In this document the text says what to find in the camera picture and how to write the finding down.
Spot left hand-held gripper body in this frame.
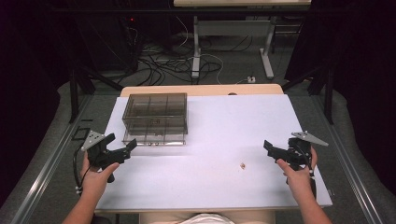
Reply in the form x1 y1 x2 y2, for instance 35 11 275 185
80 130 131 172

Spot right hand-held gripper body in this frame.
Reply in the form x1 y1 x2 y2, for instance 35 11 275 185
273 130 330 172

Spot transparent plastic drawer box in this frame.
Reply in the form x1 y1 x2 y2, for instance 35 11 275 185
121 91 189 147

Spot person's right hand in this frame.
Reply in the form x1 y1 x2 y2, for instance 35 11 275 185
276 147 318 201

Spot person's left hand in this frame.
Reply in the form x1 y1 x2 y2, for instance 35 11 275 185
79 152 121 199

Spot white table mat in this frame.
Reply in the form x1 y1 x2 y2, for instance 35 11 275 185
94 93 333 214

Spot black metal stand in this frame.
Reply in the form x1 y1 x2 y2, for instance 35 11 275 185
68 65 124 124
280 65 336 126

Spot person's beige trousers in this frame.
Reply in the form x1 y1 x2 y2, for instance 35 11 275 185
138 210 277 224

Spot wooden table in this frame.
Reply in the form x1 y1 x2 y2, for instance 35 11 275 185
120 83 285 97

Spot person's white shirt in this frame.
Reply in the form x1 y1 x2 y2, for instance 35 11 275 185
178 213 236 224

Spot dark equipment with red light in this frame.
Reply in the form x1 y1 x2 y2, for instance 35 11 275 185
73 13 140 73

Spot white metal-legged desk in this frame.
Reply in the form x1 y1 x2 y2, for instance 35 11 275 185
173 0 313 80

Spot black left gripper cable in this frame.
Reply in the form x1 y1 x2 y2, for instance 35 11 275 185
72 145 92 196

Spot silver floor rail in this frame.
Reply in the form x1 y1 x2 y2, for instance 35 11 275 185
311 94 386 224
8 94 94 224

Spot tangle of floor cables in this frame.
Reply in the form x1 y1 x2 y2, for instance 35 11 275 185
127 15 255 87

